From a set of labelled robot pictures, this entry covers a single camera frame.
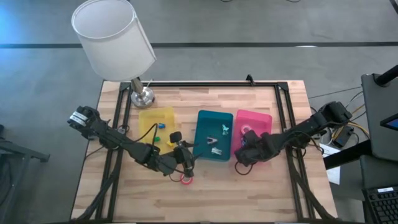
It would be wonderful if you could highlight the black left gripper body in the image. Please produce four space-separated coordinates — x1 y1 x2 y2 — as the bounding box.
163 146 195 175

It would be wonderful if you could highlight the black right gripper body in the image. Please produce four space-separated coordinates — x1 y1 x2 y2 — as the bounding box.
248 133 277 159

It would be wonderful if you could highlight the pink plastic bin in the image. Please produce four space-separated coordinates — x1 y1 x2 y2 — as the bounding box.
231 108 274 164

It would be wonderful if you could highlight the yellow translucent plastic bin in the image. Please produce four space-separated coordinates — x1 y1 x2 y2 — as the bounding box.
138 106 177 156

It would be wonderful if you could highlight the teal plastic bin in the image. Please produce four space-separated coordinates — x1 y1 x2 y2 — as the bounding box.
192 110 234 162

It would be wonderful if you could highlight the white paper sheet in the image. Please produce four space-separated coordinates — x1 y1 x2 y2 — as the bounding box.
320 142 341 185

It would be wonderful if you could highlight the black power brick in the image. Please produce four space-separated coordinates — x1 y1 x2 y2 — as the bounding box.
332 126 355 149

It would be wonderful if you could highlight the white shade silver table lamp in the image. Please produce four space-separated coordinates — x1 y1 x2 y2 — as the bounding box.
71 0 157 108

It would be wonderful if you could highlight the tablet screen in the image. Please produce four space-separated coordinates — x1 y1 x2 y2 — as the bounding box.
379 113 398 131

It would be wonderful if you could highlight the black keyboard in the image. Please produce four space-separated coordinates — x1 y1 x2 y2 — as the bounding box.
362 185 398 224

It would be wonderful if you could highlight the black pole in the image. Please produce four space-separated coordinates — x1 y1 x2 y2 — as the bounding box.
374 63 398 88

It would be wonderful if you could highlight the black stand leg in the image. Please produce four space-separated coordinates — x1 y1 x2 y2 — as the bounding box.
0 124 50 224

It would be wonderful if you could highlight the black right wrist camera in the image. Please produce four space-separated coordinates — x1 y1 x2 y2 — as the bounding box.
234 148 249 166

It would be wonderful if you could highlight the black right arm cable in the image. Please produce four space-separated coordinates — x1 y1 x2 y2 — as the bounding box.
234 161 253 176

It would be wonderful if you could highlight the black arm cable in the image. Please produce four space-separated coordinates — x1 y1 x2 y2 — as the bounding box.
234 161 253 176
123 123 159 147

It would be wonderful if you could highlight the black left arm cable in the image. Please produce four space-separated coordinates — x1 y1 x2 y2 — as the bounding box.
123 123 159 147

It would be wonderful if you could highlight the black aluminium table frame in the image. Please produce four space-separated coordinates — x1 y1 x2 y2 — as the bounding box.
71 81 338 223

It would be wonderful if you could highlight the yellow cable bundle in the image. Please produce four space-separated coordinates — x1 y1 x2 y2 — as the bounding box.
341 104 371 141

